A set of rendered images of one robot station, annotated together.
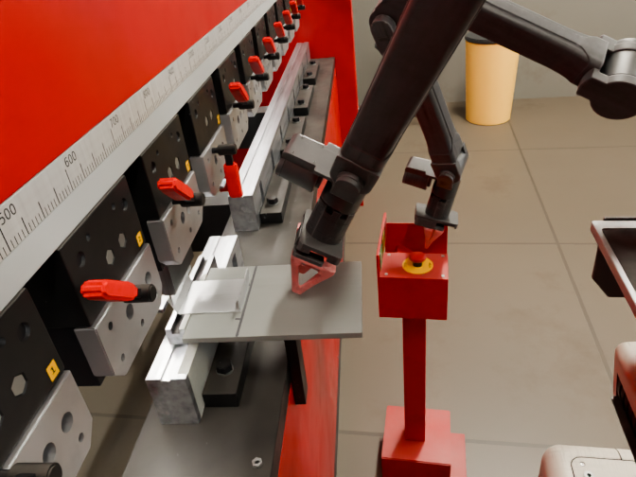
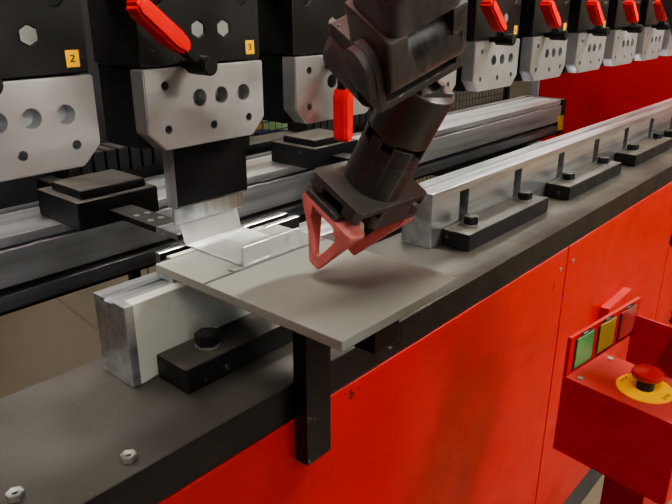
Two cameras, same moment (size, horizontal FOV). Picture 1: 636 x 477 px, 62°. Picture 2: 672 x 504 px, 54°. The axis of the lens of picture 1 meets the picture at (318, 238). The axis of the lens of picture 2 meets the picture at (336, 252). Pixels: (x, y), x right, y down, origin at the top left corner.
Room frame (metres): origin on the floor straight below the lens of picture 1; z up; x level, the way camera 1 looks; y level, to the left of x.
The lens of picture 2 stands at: (0.16, -0.31, 1.26)
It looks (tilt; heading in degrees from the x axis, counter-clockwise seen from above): 21 degrees down; 34
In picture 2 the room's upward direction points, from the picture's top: straight up
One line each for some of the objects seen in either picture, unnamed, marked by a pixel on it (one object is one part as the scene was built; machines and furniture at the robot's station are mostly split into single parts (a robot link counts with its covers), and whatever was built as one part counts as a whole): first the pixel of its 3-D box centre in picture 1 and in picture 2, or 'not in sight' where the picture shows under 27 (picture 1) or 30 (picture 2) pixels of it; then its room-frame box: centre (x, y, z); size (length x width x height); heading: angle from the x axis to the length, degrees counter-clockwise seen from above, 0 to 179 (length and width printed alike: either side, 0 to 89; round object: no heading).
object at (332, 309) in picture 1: (278, 299); (302, 274); (0.67, 0.07, 1.00); 0.26 x 0.18 x 0.01; 83
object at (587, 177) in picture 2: (293, 135); (585, 178); (1.68, 0.04, 0.89); 0.30 x 0.05 x 0.03; 173
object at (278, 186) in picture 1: (278, 190); (498, 219); (1.28, 0.09, 0.89); 0.30 x 0.05 x 0.03; 173
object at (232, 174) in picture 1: (228, 171); (339, 100); (0.84, 0.14, 1.15); 0.04 x 0.02 x 0.10; 83
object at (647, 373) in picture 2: (417, 260); (646, 380); (1.02, -0.23, 0.79); 0.04 x 0.04 x 0.04
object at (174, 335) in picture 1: (194, 295); (233, 244); (0.72, 0.22, 0.98); 0.20 x 0.03 x 0.03; 173
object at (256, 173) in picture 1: (284, 103); (604, 143); (1.94, 0.06, 0.92); 1.68 x 0.06 x 0.10; 173
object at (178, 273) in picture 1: (175, 260); (207, 175); (0.69, 0.22, 1.08); 0.10 x 0.02 x 0.10; 173
